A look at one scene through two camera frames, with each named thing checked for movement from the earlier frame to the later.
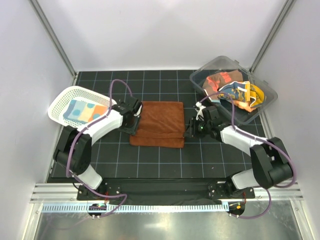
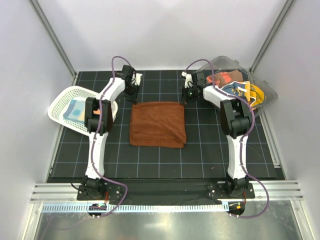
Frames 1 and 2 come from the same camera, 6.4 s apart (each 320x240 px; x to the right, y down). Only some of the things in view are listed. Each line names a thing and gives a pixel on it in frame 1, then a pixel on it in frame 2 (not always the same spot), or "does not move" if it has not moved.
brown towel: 161,124 does not move
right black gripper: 192,130 to 185,100
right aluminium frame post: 277,24 does not move
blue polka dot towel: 84,112 does not move
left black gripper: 131,131 to 133,98
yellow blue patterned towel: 246,96 does not move
